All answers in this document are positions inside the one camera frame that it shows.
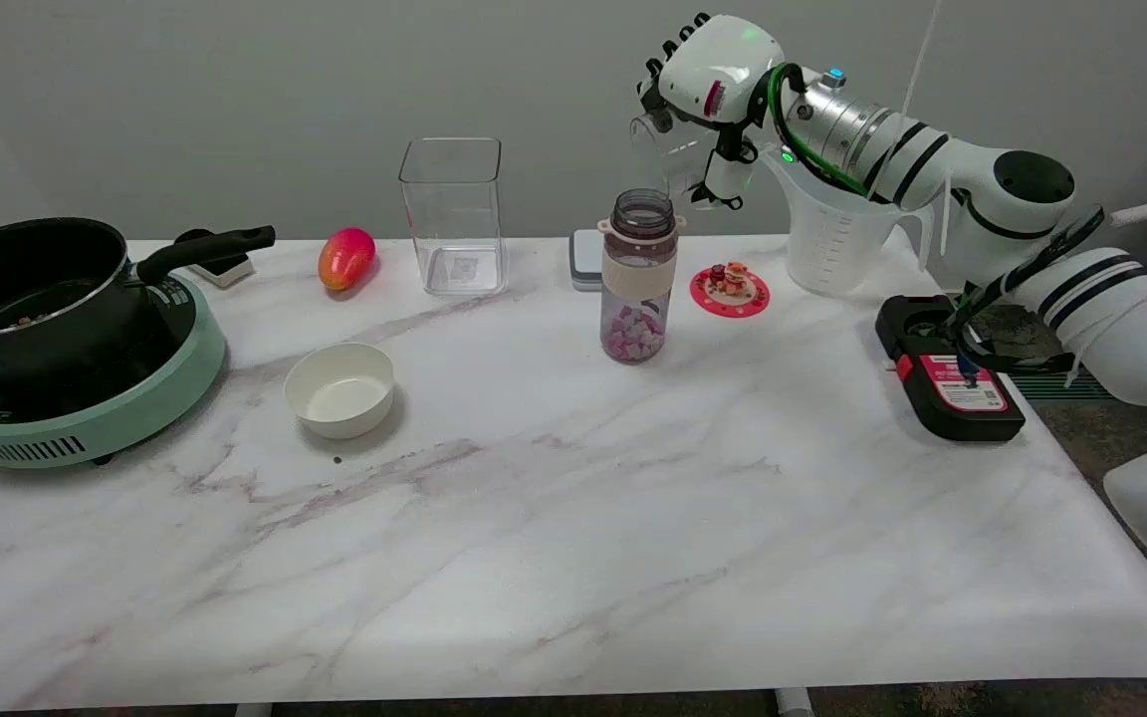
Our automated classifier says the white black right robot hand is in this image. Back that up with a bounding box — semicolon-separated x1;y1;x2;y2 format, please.
630;12;786;210

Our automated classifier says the small clear measuring cup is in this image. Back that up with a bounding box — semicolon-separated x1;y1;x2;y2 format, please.
630;110;726;200

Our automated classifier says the large translucent measuring jug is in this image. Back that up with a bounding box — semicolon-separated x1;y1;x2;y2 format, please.
758;147;935;298

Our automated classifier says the red coaster with figurines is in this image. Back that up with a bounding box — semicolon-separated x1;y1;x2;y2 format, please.
690;261;772;319

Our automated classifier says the small grey kitchen scale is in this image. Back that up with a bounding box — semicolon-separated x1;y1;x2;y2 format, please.
570;229;606;292

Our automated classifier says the clear bottle with pink candy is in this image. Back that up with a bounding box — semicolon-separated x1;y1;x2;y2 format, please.
597;189;687;365

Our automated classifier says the clear square plastic container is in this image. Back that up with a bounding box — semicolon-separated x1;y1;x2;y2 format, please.
398;137;509;297

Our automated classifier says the red orange mango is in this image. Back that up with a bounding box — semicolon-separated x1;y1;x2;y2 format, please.
319;227;377;292

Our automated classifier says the black device with red label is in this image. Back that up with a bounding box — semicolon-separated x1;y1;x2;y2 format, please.
875;294;1027;443

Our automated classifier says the floor vent grille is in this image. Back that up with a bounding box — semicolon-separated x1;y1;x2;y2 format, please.
1012;373;1122;402

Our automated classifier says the white round bowl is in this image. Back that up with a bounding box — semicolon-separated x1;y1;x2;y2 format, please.
284;343;396;440

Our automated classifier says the white black small gadget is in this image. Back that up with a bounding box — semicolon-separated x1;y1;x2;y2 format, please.
175;229;256;290

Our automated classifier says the mint green induction cooker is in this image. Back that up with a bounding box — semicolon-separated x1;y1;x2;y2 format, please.
0;271;228;469

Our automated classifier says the green wrist cable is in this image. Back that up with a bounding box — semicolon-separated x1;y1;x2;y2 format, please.
767;62;873;196

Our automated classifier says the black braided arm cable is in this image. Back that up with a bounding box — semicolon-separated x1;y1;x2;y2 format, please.
940;204;1107;377

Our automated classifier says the black saucepan with handle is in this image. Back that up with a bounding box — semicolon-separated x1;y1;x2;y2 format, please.
0;217;277;384

